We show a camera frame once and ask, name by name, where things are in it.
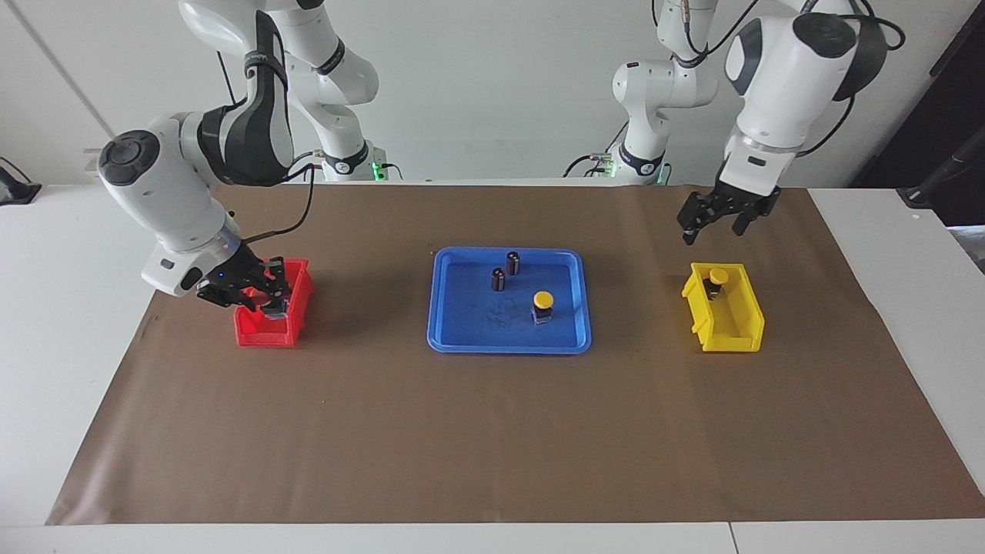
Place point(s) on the red plastic bin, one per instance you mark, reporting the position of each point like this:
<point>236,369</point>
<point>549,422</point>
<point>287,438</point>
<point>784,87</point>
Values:
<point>265,337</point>

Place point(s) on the brown paper table mat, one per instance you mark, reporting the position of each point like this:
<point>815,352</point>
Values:
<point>492,431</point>

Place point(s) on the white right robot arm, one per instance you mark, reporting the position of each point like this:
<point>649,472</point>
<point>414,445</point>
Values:
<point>169,192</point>

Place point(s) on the red push button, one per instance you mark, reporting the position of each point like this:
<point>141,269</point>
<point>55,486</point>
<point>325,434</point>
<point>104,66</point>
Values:
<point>278,310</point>

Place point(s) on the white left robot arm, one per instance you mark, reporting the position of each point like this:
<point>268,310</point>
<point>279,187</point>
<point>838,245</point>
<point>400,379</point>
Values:
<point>777,85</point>

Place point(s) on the black background panel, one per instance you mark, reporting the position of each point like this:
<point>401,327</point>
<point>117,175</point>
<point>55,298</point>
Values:
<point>939,100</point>

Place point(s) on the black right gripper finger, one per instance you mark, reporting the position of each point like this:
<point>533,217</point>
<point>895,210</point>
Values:
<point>278,278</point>
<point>258,300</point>

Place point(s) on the yellow plastic bin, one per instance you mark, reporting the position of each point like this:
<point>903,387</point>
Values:
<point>731,344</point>

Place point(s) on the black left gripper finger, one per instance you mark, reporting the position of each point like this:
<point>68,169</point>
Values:
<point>754,221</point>
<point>696,214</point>

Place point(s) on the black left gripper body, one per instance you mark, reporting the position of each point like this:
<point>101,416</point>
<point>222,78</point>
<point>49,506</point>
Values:
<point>739,201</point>

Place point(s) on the black cylindrical capacitor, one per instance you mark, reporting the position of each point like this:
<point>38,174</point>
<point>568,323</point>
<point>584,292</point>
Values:
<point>512,264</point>
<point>498,278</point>

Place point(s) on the blue plastic tray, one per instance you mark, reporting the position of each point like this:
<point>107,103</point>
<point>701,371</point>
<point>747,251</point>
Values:
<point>469,331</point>

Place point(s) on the black clamp mount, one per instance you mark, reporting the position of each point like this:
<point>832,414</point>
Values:
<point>15,192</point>

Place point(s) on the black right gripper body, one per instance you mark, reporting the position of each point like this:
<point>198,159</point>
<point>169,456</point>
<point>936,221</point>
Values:
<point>231,273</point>

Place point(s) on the yellow push button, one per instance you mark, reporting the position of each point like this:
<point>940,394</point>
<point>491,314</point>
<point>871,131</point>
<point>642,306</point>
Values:
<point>718,275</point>
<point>543,299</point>

